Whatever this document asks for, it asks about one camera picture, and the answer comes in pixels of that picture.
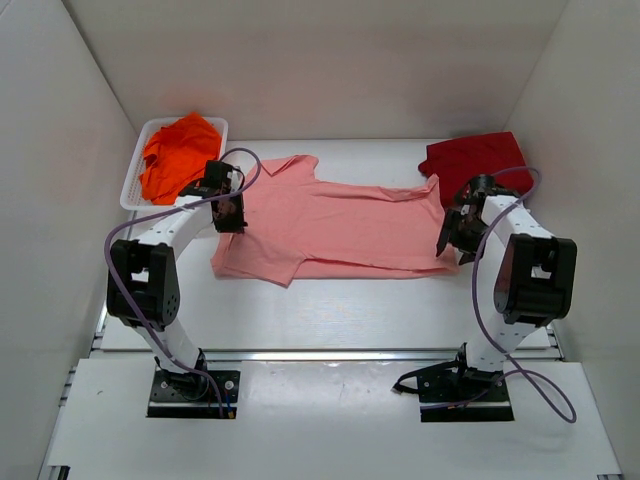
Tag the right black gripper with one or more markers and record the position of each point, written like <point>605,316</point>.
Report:
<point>449,231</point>

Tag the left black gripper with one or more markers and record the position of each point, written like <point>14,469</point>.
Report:
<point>236,224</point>

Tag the pink polo shirt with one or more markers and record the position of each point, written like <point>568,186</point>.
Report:
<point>300,227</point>

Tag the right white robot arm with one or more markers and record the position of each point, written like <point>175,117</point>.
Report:
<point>534,283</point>

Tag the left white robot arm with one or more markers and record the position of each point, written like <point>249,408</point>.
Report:
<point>143,288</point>

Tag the folded red t shirt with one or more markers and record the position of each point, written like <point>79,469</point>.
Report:
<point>450,164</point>

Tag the orange t shirt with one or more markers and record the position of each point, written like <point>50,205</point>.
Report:
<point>176,155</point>

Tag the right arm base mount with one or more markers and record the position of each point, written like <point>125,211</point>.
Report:
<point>447,393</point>

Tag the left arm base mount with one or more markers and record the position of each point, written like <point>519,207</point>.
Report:
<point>176,396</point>

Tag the aluminium table rail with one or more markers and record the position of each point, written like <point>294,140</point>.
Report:
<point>548,354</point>

